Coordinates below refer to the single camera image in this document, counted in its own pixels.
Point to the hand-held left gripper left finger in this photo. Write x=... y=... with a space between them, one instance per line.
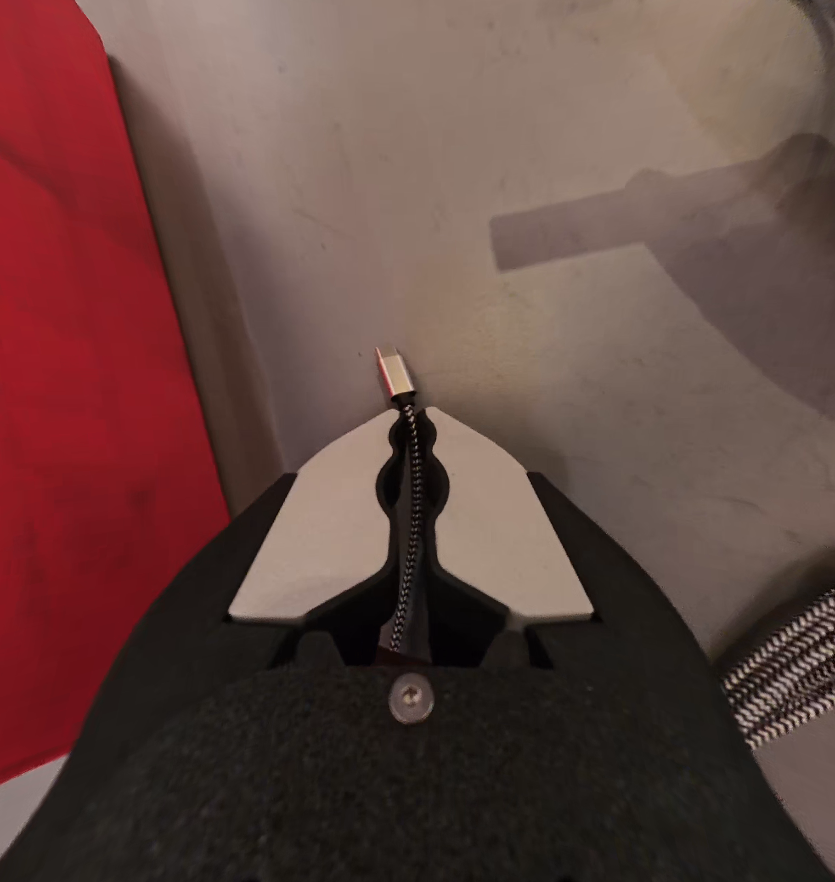
x=321 y=544

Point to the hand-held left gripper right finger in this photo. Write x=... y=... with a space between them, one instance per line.
x=507 y=544

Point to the red plastic bin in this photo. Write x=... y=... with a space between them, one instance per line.
x=80 y=413

